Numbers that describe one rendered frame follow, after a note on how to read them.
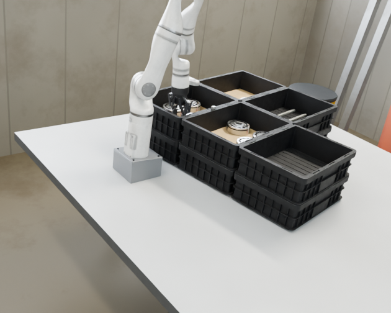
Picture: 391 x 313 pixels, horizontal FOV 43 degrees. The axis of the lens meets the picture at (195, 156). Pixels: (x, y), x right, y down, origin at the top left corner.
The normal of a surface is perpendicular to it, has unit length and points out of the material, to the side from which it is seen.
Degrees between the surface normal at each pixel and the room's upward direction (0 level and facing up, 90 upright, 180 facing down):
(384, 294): 0
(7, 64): 90
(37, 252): 0
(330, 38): 90
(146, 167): 90
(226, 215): 0
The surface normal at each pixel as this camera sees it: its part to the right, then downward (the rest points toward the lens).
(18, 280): 0.12, -0.88
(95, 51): 0.61, 0.43
